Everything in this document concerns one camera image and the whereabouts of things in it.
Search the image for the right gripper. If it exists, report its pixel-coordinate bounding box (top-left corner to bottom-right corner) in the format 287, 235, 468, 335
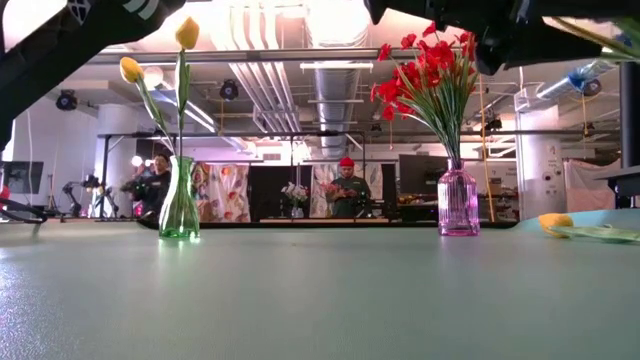
364, 0, 481, 31

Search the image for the blue artificial flower bunch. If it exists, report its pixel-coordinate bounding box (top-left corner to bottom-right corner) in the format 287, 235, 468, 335
542, 16, 640, 94

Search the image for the yellow artificial tulip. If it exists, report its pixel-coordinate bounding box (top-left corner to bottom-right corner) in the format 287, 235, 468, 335
174, 16, 201, 161
537, 212, 640, 245
118, 55, 176, 159

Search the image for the purple glass vase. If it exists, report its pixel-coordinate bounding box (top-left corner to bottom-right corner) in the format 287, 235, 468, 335
437, 158, 481, 237

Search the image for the green glass vase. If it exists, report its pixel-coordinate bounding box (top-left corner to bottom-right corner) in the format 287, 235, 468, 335
158, 155, 201, 240

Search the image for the white ceiling light bar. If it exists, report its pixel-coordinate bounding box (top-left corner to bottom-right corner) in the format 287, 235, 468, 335
299, 60, 374, 71

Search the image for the white ceiling pipe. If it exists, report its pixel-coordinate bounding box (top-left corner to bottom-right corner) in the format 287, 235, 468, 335
535, 59, 620, 100

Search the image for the black monitor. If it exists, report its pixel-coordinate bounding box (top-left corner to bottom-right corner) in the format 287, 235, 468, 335
398, 153, 449, 197

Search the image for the black ceiling spot lamp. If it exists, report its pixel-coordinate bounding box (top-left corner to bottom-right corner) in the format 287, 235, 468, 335
218, 79, 240, 102
578, 78, 603, 98
54, 90, 79, 112

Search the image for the person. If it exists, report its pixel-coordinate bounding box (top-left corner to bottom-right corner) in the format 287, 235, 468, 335
327, 156, 374, 219
122, 152, 174, 219

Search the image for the white flower bouquet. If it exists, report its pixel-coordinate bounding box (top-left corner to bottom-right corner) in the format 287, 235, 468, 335
280, 182, 310, 219

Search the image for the pink cloth cover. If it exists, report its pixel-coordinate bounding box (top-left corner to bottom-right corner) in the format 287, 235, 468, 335
563, 158, 619, 214

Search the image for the floral curtain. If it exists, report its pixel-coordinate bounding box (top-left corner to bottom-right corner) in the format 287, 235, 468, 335
192, 162, 251, 224

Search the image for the green table mat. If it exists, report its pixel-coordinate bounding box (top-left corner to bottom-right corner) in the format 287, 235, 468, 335
0, 208, 640, 360

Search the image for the silver ceiling duct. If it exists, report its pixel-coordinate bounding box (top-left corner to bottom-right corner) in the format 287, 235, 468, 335
312, 67, 362, 159

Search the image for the yellow hanging cable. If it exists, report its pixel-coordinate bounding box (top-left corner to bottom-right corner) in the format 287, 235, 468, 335
477, 74, 496, 222

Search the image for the black metal rack frame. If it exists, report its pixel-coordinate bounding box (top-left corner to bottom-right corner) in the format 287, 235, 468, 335
97, 130, 367, 221

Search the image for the dark wall screen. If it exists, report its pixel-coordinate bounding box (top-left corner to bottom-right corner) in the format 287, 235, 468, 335
0, 160, 45, 196

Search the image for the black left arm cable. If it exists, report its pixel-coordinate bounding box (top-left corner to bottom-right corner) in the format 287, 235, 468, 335
0, 196, 50, 225

